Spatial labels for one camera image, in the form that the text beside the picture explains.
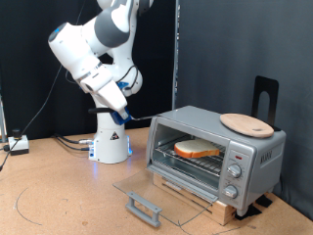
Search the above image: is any black foam pad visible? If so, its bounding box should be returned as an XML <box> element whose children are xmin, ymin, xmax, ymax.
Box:
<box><xmin>234</xmin><ymin>204</ymin><xmax>262</xmax><ymax>221</ymax></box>
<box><xmin>255</xmin><ymin>195</ymin><xmax>274</xmax><ymax>209</ymax></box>

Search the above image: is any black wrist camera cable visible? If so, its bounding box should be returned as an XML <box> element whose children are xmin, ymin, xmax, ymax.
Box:
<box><xmin>65</xmin><ymin>64</ymin><xmax>140</xmax><ymax>93</ymax></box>

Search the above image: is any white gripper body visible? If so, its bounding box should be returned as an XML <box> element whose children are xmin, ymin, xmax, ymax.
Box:
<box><xmin>79</xmin><ymin>64</ymin><xmax>129</xmax><ymax>116</ymax></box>

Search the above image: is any white bread slice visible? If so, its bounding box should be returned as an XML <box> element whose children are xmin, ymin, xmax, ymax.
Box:
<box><xmin>173</xmin><ymin>139</ymin><xmax>221</xmax><ymax>160</ymax></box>

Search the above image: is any wire oven rack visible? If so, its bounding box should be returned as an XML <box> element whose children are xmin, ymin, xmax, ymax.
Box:
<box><xmin>153</xmin><ymin>135</ymin><xmax>227</xmax><ymax>177</ymax></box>

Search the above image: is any grey metal frame bar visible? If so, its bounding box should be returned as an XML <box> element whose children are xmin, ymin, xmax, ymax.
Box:
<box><xmin>0</xmin><ymin>94</ymin><xmax>7</xmax><ymax>144</ymax></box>

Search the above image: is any long black hanging cable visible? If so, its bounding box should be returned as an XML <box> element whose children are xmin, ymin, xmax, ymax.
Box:
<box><xmin>0</xmin><ymin>0</ymin><xmax>87</xmax><ymax>170</ymax></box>

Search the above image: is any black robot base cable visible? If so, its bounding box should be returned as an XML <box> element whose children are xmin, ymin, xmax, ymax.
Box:
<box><xmin>56</xmin><ymin>137</ymin><xmax>92</xmax><ymax>152</ymax></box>
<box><xmin>53</xmin><ymin>132</ymin><xmax>96</xmax><ymax>146</ymax></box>

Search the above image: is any round wooden board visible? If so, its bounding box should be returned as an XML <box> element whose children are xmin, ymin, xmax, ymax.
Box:
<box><xmin>219</xmin><ymin>113</ymin><xmax>275</xmax><ymax>139</ymax></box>

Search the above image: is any silver oven knob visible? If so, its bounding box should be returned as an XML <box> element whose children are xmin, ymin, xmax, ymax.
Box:
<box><xmin>227</xmin><ymin>164</ymin><xmax>243</xmax><ymax>179</ymax></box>
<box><xmin>222</xmin><ymin>184</ymin><xmax>239</xmax><ymax>200</ymax></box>

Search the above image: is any wooden block under oven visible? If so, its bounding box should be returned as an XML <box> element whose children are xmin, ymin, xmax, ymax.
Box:
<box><xmin>152</xmin><ymin>172</ymin><xmax>238</xmax><ymax>227</ymax></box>

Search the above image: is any silver toaster oven body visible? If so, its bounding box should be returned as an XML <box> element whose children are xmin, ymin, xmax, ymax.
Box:
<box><xmin>145</xmin><ymin>105</ymin><xmax>288</xmax><ymax>217</ymax></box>

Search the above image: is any vertical metal pole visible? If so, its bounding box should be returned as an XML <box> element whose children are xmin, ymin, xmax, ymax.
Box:
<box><xmin>171</xmin><ymin>0</ymin><xmax>181</xmax><ymax>112</ymax></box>

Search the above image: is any black metal bookend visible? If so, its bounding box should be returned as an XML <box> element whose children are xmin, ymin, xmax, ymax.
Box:
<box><xmin>251</xmin><ymin>75</ymin><xmax>282</xmax><ymax>132</ymax></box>

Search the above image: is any glass oven door with handle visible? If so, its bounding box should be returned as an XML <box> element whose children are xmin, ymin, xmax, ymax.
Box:
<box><xmin>112</xmin><ymin>164</ymin><xmax>219</xmax><ymax>228</ymax></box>

